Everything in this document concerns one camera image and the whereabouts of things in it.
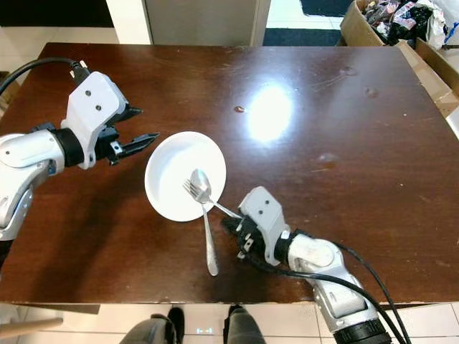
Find metal fork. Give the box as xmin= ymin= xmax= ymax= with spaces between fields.
xmin=183 ymin=179 xmax=243 ymax=220

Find metal spoon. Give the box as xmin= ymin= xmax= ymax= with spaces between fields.
xmin=189 ymin=168 xmax=219 ymax=277

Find white round plate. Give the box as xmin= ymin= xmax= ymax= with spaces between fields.
xmin=144 ymin=130 xmax=227 ymax=223

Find black robot right foot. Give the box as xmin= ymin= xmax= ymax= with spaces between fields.
xmin=222 ymin=307 xmax=268 ymax=344

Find black robot foot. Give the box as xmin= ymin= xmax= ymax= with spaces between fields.
xmin=118 ymin=308 xmax=186 ymax=344
xmin=222 ymin=307 xmax=268 ymax=344

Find grey cabinet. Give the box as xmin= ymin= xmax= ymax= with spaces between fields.
xmin=143 ymin=0 xmax=272 ymax=47

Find black robot left foot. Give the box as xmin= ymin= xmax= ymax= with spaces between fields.
xmin=118 ymin=308 xmax=186 ymax=344

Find dark floor mat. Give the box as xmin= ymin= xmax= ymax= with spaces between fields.
xmin=262 ymin=27 xmax=341 ymax=47

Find large cardboard box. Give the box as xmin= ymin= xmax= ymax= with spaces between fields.
xmin=339 ymin=0 xmax=459 ymax=115

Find dark plastic bags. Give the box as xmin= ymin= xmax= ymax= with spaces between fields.
xmin=362 ymin=0 xmax=449 ymax=47

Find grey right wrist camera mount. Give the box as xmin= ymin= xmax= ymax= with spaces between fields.
xmin=238 ymin=186 xmax=291 ymax=264

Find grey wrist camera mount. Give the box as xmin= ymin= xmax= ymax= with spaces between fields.
xmin=238 ymin=186 xmax=291 ymax=264
xmin=61 ymin=70 xmax=128 ymax=170

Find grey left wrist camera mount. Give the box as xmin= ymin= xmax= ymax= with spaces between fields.
xmin=61 ymin=70 xmax=128 ymax=170

